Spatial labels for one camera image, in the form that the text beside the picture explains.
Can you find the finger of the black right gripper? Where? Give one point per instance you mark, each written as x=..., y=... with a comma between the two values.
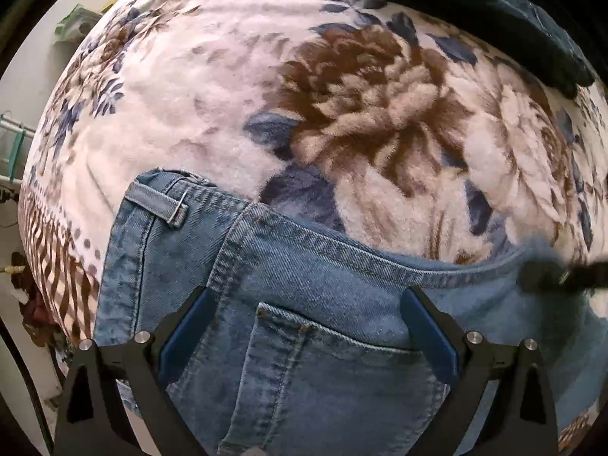
x=549, y=276

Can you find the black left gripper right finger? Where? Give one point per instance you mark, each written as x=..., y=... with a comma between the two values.
x=522, y=417

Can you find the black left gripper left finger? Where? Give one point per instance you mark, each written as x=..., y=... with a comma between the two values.
x=92, y=419

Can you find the blue denim jeans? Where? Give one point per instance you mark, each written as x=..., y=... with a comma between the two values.
x=305, y=351

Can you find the dark teal velvet blanket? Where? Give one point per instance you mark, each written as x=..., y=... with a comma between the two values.
x=522, y=30

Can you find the floral fleece bed blanket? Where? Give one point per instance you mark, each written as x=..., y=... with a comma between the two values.
x=396, y=129

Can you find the green white package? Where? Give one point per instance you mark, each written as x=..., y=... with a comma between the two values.
x=77, y=24

